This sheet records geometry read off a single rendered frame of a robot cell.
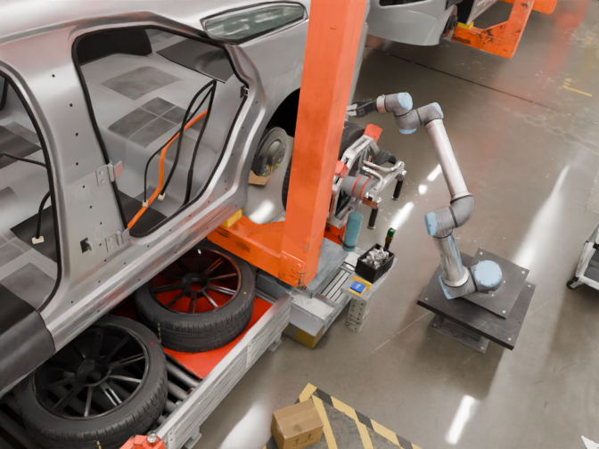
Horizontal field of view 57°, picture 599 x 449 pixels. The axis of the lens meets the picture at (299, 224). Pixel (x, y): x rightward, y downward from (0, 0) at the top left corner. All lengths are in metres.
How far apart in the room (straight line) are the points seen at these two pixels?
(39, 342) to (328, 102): 1.49
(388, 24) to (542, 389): 3.41
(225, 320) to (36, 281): 0.91
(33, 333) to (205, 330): 0.88
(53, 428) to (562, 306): 3.29
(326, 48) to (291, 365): 1.89
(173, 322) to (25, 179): 1.06
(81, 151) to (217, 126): 1.14
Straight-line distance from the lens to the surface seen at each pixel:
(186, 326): 2.86
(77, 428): 2.62
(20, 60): 2.02
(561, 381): 3.85
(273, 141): 3.37
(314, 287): 3.56
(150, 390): 2.66
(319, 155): 2.45
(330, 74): 2.27
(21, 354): 2.38
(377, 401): 3.31
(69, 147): 2.09
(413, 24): 5.47
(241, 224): 3.13
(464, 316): 3.47
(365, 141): 3.19
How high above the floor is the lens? 2.74
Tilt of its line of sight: 40 degrees down
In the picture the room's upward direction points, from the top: 8 degrees clockwise
